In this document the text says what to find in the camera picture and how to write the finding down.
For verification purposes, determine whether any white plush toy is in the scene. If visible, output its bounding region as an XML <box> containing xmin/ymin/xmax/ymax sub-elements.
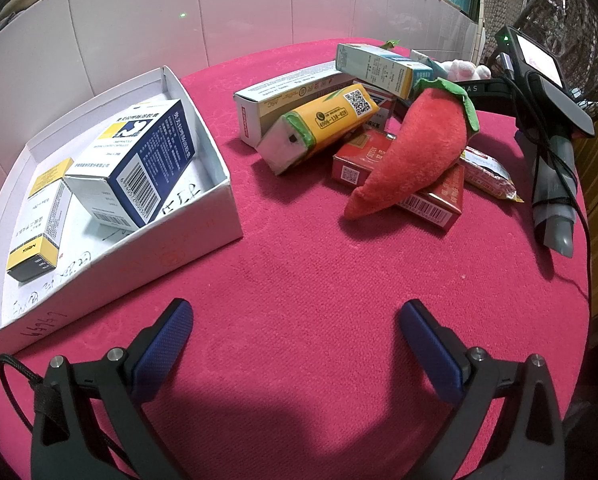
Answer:
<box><xmin>440</xmin><ymin>60</ymin><xmax>492</xmax><ymax>82</ymax></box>

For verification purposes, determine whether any red plush chili pepper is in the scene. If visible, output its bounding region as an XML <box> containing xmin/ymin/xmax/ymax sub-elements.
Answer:
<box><xmin>342</xmin><ymin>77</ymin><xmax>481</xmax><ymax>221</ymax></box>

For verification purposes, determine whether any long white beige box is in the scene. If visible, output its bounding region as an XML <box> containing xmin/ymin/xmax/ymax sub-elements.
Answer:
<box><xmin>233</xmin><ymin>61</ymin><xmax>353</xmax><ymax>148</ymax></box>

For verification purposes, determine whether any orange yellow qr box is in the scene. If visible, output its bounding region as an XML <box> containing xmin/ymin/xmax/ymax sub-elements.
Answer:
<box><xmin>257</xmin><ymin>84</ymin><xmax>379</xmax><ymax>176</ymax></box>

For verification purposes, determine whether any yellow white barcode box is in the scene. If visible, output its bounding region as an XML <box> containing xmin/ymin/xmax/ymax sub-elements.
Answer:
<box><xmin>6</xmin><ymin>157</ymin><xmax>74</xmax><ymax>283</ymax></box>

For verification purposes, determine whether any white cardboard tray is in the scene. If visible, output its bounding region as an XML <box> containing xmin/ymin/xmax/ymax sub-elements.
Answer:
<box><xmin>0</xmin><ymin>66</ymin><xmax>243</xmax><ymax>353</ymax></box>

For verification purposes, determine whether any red cigarette box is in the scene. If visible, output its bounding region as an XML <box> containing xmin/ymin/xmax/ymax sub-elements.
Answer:
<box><xmin>331</xmin><ymin>129</ymin><xmax>464</xmax><ymax>231</ymax></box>

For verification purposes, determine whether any navy white medicine box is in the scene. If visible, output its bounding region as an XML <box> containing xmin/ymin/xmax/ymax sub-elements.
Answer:
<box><xmin>64</xmin><ymin>100</ymin><xmax>195</xmax><ymax>231</ymax></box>

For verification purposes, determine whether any yellow white snack bar wrapper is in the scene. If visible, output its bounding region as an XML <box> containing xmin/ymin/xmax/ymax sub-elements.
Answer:
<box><xmin>459</xmin><ymin>146</ymin><xmax>523</xmax><ymax>204</ymax></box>

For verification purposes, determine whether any red velvet tablecloth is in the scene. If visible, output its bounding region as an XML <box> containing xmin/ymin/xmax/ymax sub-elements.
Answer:
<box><xmin>20</xmin><ymin>40</ymin><xmax>588</xmax><ymax>479</ymax></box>

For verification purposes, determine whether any blue white nasal drop box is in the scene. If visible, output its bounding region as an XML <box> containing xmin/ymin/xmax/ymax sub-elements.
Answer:
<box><xmin>336</xmin><ymin>44</ymin><xmax>433</xmax><ymax>99</ymax></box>

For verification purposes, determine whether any green snack packet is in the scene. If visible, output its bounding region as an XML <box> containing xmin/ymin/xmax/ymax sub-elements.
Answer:
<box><xmin>380</xmin><ymin>40</ymin><xmax>399</xmax><ymax>50</ymax></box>

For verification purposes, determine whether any black cable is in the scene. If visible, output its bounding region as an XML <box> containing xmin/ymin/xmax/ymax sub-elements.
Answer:
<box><xmin>0</xmin><ymin>352</ymin><xmax>48</xmax><ymax>436</ymax></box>

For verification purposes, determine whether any teal white tissue pack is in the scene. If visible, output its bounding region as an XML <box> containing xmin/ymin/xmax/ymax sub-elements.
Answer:
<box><xmin>410</xmin><ymin>49</ymin><xmax>448</xmax><ymax>79</ymax></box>

